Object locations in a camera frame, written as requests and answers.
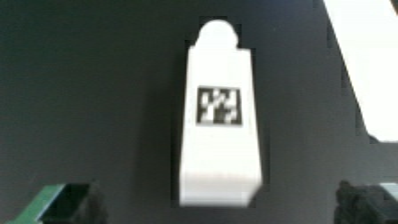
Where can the white table leg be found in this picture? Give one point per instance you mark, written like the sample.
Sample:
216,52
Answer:
221,175

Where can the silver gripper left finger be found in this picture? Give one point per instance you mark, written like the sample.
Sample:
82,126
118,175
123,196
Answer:
67,204

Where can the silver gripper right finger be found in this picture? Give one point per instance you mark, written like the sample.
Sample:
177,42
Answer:
367,204

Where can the white plate with tags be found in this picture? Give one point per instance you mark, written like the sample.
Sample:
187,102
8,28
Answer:
365,23

